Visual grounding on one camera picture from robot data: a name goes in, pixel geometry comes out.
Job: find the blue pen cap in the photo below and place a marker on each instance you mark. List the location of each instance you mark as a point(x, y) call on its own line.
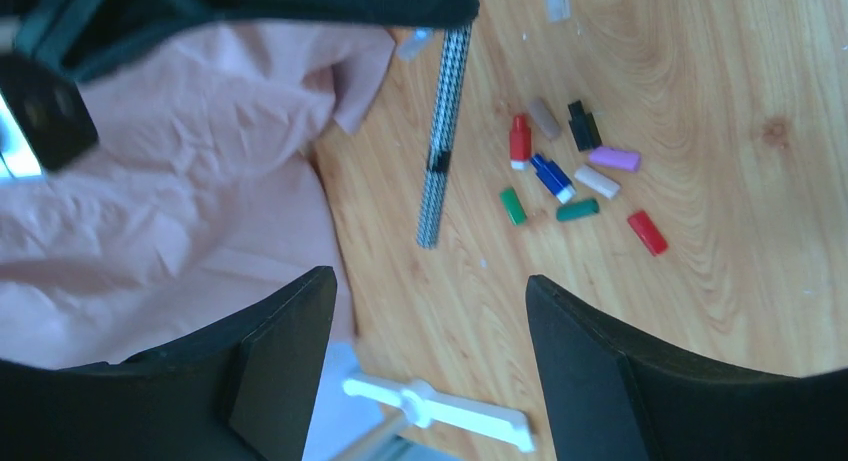
point(553, 178)

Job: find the grey pen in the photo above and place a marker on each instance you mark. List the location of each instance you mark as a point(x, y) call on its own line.
point(442, 135)

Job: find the pink cloth shorts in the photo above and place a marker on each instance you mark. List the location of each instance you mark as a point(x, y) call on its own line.
point(200, 199)

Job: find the grey pen lying apart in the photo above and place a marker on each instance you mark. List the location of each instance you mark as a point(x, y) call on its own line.
point(558, 10)

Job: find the beige pen cap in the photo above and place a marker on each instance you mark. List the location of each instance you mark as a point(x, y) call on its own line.
point(597, 181)

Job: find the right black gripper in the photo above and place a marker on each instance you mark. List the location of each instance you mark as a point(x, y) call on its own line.
point(48, 47)

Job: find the clear pen cap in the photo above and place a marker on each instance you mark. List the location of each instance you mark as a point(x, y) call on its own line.
point(412, 46)

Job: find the tan pen cap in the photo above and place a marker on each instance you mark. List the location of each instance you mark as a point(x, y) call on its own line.
point(544, 118)

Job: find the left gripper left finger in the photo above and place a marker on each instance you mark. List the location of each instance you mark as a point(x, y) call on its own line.
point(242, 388)

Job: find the red pen cap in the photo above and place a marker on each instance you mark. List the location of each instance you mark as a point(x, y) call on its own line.
point(520, 143)
point(648, 233)

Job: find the right white rack foot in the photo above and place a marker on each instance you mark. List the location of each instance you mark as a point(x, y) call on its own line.
point(424, 406)

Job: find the dark green pen cap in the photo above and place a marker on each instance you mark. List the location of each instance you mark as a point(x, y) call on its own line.
point(577, 210)

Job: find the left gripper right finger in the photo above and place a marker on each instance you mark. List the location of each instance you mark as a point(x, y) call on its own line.
point(615, 392)

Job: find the purple pen cap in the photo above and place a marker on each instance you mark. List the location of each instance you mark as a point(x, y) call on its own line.
point(615, 158)

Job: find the black pen cap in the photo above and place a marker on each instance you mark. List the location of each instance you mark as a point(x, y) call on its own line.
point(583, 127)

